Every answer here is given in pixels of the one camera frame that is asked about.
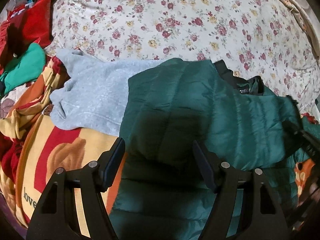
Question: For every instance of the grey fleece sweatshirt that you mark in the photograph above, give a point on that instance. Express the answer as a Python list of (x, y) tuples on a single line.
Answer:
[(95, 92)]

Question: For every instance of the teal green cloth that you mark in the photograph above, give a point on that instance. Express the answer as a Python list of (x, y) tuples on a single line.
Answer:
[(22, 67)]

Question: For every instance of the floral bed sheet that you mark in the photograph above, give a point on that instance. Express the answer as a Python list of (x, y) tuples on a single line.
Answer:
[(162, 17)]

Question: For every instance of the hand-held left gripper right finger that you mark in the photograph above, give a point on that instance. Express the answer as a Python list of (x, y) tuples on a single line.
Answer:
[(203, 165)]

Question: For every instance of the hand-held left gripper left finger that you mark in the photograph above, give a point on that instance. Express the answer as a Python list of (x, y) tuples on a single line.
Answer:
[(113, 160)]

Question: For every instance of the clear plastic bag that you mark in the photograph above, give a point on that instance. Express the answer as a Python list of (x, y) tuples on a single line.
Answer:
[(15, 1)]

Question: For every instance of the red cloth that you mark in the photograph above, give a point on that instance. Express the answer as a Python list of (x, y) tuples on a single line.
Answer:
[(35, 22)]

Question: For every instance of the dark green puffer jacket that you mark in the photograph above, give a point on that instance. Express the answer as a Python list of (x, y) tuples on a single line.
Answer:
[(187, 100)]

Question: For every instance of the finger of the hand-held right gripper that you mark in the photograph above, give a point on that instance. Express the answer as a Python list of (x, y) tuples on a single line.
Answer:
[(303, 137)]

